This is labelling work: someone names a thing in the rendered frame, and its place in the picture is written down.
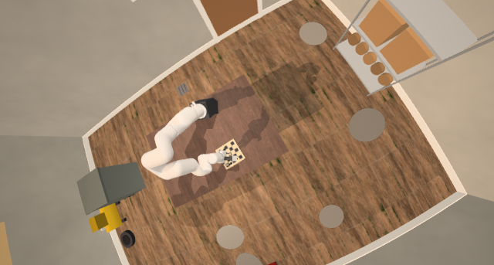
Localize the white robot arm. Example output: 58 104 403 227
141 101 237 180

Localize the checkered chessboard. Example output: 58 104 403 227
216 139 245 169

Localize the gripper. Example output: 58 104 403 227
219 148 228 164

